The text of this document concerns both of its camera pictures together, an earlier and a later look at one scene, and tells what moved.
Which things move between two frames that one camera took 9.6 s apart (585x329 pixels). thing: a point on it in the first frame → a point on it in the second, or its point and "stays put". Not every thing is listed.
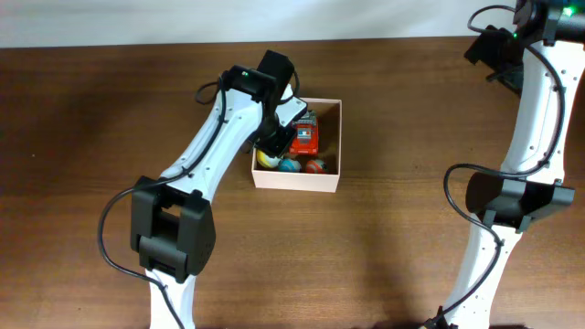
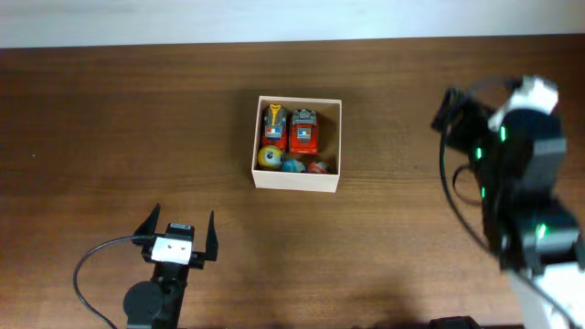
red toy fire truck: [304, 140] stays put
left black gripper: [273, 151] → [197, 260]
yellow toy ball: [266, 160] stays put
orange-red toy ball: [316, 166] stays put
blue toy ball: [289, 164] stays put
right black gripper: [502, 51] → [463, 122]
